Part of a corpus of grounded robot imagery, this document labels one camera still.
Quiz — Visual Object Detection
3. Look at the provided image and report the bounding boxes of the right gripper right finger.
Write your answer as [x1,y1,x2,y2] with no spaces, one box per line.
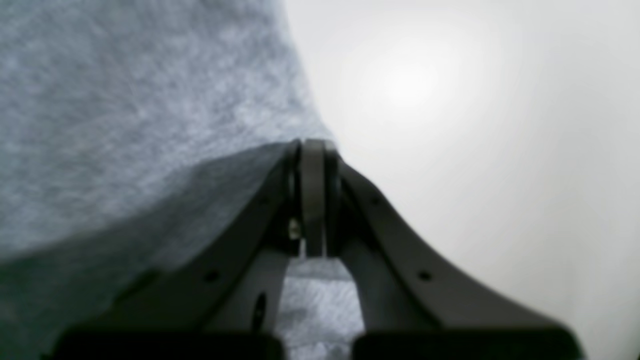
[312,140,583,360]

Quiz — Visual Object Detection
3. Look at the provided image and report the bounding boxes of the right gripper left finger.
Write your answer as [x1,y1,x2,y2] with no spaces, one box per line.
[50,140,313,360]

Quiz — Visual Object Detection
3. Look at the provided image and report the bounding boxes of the grey T-shirt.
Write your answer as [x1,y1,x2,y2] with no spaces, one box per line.
[0,0,334,360]

